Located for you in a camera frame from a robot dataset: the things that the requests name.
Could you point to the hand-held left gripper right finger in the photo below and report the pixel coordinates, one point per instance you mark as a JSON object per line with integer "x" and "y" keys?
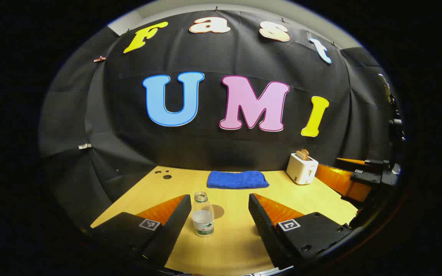
{"x": 261, "y": 222}

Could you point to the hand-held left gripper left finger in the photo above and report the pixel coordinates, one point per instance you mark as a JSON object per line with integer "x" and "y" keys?
{"x": 175, "y": 222}

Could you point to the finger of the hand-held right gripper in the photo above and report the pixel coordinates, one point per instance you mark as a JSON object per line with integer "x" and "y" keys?
{"x": 340, "y": 180}
{"x": 374, "y": 164}

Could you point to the clear plastic water bottle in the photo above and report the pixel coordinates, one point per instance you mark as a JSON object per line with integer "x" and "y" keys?
{"x": 203, "y": 222}

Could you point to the round brown coaster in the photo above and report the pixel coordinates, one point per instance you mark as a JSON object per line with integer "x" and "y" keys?
{"x": 219, "y": 211}

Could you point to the white toaster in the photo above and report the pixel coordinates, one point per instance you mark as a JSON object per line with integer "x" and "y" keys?
{"x": 300, "y": 170}

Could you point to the dark brown toast slice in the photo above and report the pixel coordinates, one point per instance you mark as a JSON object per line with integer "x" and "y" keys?
{"x": 305, "y": 153}

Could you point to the light toast slice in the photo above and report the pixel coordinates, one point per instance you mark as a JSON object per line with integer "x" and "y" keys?
{"x": 299, "y": 155}

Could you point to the blue folded towel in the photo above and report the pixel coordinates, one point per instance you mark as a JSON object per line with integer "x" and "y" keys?
{"x": 236, "y": 179}

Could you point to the black backdrop cloth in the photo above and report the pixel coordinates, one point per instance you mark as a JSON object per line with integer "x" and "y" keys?
{"x": 205, "y": 153}

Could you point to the white cloth clip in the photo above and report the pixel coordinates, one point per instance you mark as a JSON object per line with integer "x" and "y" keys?
{"x": 84, "y": 146}

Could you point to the copper cloth clip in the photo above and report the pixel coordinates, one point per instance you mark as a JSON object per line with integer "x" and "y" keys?
{"x": 99, "y": 59}

